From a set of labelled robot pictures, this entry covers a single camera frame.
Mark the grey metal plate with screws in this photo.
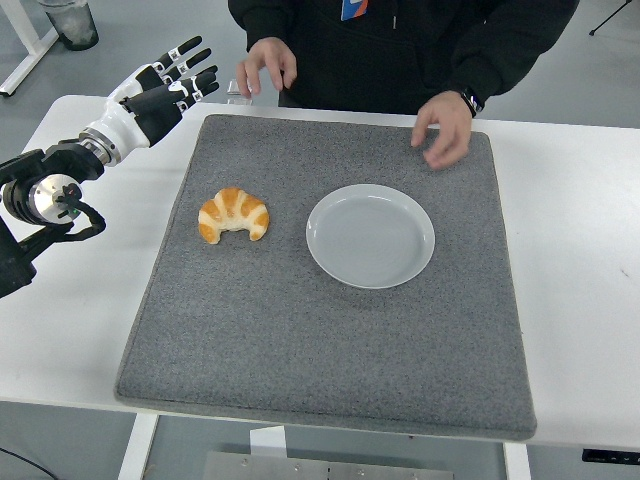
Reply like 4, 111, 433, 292
202, 451, 456, 480

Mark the black tripod leg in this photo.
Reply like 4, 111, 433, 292
588, 0, 635, 37

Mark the golden croissant bread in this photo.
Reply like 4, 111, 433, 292
198, 186, 271, 246

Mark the person's right hand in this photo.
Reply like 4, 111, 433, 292
235, 37, 299, 99

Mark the black table control panel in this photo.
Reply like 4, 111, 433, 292
581, 448, 640, 464

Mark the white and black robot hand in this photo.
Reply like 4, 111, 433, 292
88, 35, 221, 162

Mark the white bracket under table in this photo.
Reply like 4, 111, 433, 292
248, 425, 289, 459

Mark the black bin with plastic liner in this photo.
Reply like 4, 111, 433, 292
38, 0, 100, 52

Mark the person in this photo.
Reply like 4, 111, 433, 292
227, 0, 581, 119

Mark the person's hand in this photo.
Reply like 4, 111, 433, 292
410, 91, 474, 170
235, 37, 299, 99

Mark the black floor cable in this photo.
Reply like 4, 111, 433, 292
0, 442, 51, 480

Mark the black wrist watch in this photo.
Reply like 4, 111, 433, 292
458, 85, 485, 119

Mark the blue badge card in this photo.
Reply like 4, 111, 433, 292
340, 0, 370, 22

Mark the white desk leg frame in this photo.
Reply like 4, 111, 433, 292
0, 0, 60, 99

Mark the small clear floor box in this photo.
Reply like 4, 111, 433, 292
226, 78, 254, 104

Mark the white table leg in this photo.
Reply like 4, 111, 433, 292
117, 413, 160, 480
502, 442, 532, 480

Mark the person's left hand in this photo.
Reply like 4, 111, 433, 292
410, 91, 474, 170

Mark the round light grey plate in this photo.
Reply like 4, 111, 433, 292
305, 183, 437, 290

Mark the grey felt mat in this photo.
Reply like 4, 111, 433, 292
113, 113, 539, 442

